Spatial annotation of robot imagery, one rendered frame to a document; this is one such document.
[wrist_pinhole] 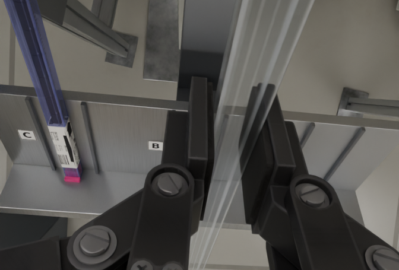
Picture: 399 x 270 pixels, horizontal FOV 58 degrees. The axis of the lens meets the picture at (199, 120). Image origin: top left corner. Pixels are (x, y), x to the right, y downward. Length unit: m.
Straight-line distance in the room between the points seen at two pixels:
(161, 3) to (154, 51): 0.14
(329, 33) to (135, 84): 0.60
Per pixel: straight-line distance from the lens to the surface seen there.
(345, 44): 1.19
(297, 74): 1.13
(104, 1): 0.79
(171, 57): 1.06
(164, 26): 1.07
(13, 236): 1.01
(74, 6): 0.55
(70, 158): 0.34
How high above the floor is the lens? 1.07
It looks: 84 degrees down
